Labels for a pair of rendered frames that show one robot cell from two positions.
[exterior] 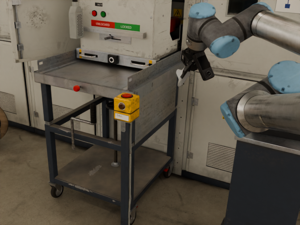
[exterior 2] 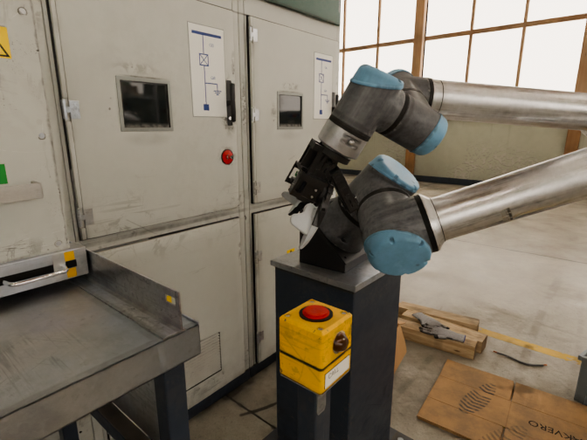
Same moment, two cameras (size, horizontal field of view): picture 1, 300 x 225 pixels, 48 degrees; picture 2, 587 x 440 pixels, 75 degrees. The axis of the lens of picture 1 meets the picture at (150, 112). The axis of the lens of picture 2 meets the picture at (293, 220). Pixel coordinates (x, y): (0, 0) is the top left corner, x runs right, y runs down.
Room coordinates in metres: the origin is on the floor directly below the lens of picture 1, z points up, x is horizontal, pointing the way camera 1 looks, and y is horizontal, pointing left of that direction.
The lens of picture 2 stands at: (1.20, 0.60, 1.17)
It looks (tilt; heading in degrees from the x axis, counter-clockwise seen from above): 14 degrees down; 285
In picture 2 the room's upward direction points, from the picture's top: straight up
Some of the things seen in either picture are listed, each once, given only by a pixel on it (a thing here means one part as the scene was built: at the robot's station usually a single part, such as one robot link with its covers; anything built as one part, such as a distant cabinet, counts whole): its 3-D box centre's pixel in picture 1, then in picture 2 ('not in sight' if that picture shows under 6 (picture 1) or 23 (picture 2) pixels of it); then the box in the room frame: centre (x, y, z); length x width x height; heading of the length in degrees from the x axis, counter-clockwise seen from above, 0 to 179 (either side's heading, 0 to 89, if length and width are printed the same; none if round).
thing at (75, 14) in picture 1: (76, 22); not in sight; (1.96, 0.44, 1.09); 0.08 x 0.05 x 0.17; 155
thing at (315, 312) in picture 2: (127, 96); (315, 315); (1.30, 0.10, 0.90); 0.04 x 0.04 x 0.02
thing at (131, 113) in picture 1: (127, 107); (315, 343); (1.30, 0.10, 0.85); 0.08 x 0.08 x 0.10; 65
